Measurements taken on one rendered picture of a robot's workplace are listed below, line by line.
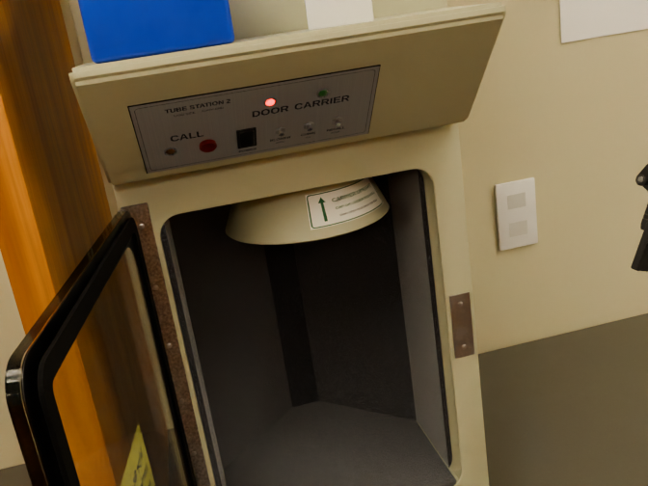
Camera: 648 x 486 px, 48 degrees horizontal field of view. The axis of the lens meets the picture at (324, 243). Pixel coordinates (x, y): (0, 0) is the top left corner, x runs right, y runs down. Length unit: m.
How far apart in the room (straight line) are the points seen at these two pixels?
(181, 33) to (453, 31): 0.20
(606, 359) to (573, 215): 0.25
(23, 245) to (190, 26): 0.20
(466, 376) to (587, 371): 0.45
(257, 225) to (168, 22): 0.25
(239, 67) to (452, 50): 0.17
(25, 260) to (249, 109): 0.20
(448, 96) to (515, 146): 0.59
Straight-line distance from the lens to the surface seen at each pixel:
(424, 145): 0.69
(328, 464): 0.89
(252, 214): 0.72
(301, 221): 0.69
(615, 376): 1.19
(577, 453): 1.02
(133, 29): 0.53
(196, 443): 0.74
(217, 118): 0.57
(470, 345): 0.77
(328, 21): 0.57
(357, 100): 0.59
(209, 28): 0.53
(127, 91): 0.54
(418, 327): 0.83
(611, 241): 1.35
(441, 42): 0.58
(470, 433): 0.82
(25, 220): 0.57
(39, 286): 0.58
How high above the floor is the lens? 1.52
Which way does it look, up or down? 18 degrees down
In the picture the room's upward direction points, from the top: 9 degrees counter-clockwise
